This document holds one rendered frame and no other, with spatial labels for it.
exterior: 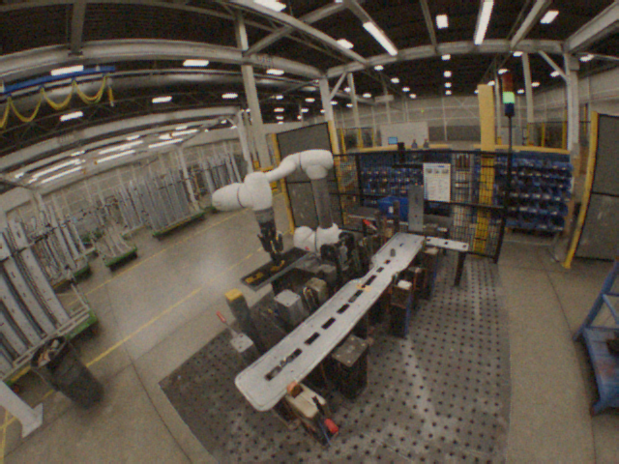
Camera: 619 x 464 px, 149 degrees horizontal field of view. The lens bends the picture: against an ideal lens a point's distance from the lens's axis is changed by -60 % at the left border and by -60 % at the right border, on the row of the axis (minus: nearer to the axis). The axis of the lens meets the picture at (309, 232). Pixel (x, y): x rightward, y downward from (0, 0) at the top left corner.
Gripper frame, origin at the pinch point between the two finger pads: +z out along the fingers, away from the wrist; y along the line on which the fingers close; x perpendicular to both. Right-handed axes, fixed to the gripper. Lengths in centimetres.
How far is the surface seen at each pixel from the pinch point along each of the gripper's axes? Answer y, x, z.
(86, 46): -206, 26, -227
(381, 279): 48, 13, 20
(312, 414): 35, -59, 14
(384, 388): 53, -30, 50
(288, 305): 13.6, -21.2, 9.2
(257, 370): 9, -47, 20
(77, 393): -196, -124, 94
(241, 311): -8.6, -25.9, 12.4
